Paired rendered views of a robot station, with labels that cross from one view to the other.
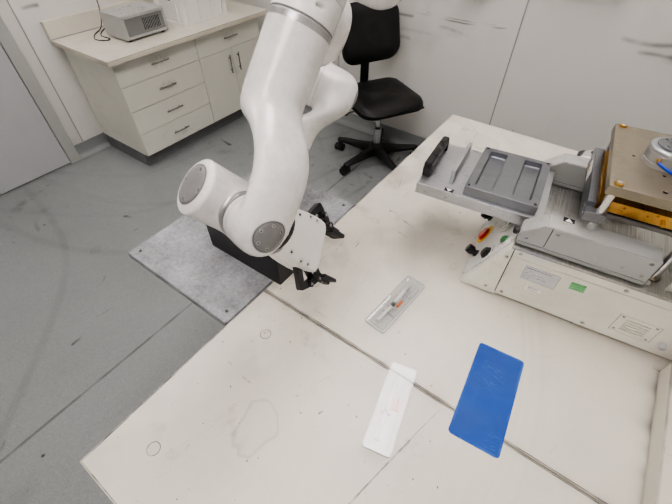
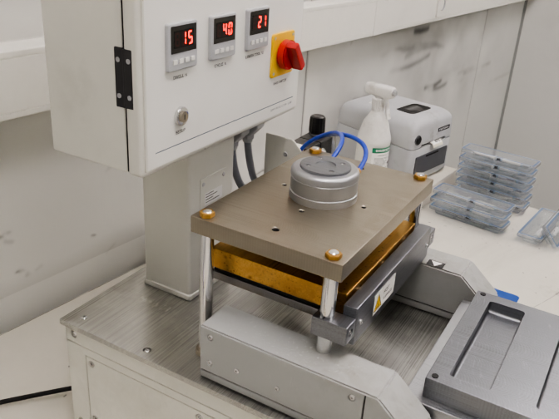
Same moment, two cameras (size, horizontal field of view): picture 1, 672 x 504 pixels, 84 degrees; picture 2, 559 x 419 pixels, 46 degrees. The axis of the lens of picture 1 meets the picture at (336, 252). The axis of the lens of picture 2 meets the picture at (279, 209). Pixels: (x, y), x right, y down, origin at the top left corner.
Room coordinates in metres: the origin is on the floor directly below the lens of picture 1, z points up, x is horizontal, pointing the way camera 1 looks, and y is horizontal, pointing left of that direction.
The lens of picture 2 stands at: (1.35, -0.71, 1.42)
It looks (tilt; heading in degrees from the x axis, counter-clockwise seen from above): 25 degrees down; 179
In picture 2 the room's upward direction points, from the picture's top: 4 degrees clockwise
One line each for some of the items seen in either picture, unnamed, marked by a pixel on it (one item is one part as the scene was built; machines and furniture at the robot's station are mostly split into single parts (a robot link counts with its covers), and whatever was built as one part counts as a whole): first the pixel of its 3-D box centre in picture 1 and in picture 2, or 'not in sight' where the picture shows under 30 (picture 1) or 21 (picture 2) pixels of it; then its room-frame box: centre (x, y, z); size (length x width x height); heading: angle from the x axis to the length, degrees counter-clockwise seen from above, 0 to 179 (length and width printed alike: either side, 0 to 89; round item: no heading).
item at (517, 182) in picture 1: (508, 178); (527, 363); (0.77, -0.42, 0.98); 0.20 x 0.17 x 0.03; 151
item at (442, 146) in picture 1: (436, 155); not in sight; (0.86, -0.26, 0.99); 0.15 x 0.02 x 0.04; 151
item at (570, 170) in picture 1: (594, 177); (309, 381); (0.80, -0.66, 0.96); 0.25 x 0.05 x 0.07; 61
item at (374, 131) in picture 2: not in sight; (375, 135); (-0.17, -0.47, 0.92); 0.09 x 0.08 x 0.25; 44
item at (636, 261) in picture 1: (580, 243); (408, 273); (0.56, -0.52, 0.96); 0.26 x 0.05 x 0.07; 61
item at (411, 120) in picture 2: not in sight; (393, 135); (-0.29, -0.40, 0.88); 0.25 x 0.20 x 0.17; 48
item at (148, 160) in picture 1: (191, 117); not in sight; (2.93, 1.19, 0.05); 1.19 x 0.49 x 0.10; 144
